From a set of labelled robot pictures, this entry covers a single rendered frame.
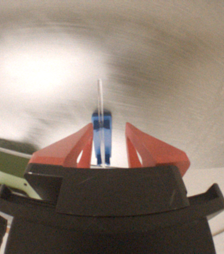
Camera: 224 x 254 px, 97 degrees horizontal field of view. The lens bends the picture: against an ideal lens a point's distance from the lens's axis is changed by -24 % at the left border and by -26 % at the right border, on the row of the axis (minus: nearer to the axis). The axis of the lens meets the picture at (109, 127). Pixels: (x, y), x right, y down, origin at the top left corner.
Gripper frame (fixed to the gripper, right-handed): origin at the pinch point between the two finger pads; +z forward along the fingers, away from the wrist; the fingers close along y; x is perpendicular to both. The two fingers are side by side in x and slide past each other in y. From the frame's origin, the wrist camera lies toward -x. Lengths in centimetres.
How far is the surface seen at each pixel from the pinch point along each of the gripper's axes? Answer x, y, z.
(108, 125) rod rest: 3.9, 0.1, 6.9
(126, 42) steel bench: -8.2, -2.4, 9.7
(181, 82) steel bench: -2.7, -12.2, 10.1
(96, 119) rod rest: 3.8, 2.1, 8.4
